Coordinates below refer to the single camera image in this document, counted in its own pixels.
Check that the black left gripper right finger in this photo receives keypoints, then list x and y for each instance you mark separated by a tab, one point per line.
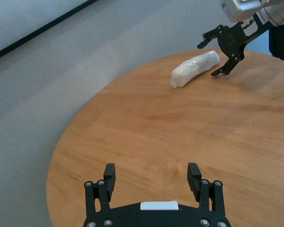
194	182

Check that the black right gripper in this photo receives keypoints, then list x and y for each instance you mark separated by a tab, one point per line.
232	40

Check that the black robot torso panel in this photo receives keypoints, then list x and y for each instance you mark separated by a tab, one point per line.
282	42

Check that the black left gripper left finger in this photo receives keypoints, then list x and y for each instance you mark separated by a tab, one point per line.
109	182

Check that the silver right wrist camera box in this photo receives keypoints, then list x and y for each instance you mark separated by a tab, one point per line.
241	9

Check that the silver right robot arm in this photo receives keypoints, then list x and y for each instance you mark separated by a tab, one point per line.
278	11

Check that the white plastic-wrapped sandbag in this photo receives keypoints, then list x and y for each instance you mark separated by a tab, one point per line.
194	67

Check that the black wall baseboard strip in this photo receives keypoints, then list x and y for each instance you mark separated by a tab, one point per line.
38	28

